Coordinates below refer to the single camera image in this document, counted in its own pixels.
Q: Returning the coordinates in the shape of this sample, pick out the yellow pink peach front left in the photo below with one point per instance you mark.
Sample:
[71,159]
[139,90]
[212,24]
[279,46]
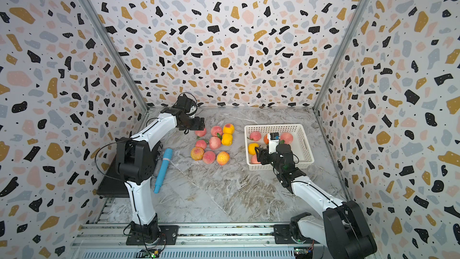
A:
[197,153]

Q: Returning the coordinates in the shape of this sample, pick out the white perforated plastic basket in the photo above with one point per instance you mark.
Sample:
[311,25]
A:
[303,156]

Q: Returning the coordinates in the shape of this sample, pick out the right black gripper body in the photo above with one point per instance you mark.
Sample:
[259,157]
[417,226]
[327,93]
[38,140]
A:
[273,161]

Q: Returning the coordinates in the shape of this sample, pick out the yellow peach back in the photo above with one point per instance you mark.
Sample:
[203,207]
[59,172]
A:
[228,129]

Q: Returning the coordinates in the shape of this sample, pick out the orange pink peach front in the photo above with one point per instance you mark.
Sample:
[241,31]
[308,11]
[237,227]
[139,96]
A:
[223,158]

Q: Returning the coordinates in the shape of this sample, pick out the blue cylindrical tube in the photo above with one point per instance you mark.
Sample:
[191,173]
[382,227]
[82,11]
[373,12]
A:
[168,154]

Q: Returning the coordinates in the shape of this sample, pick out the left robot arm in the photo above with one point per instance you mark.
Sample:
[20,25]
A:
[136,159]

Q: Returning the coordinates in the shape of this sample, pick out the black case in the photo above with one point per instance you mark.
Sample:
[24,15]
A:
[112,187]

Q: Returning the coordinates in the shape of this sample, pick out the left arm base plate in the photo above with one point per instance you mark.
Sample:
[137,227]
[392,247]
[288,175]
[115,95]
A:
[156,235]

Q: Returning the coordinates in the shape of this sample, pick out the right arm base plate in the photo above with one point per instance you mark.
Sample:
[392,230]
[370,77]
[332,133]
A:
[287,234]

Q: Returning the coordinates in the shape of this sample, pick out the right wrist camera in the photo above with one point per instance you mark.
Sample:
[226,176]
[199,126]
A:
[273,142]

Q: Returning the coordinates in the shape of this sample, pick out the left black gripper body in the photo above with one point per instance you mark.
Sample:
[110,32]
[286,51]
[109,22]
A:
[193,123]

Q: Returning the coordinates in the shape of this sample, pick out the right aluminium corner post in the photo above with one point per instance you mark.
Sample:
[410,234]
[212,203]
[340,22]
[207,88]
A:
[351,29]

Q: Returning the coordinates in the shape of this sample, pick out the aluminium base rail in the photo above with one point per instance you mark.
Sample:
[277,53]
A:
[197,241]

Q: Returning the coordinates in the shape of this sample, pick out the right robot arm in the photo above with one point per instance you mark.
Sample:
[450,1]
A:
[341,227]

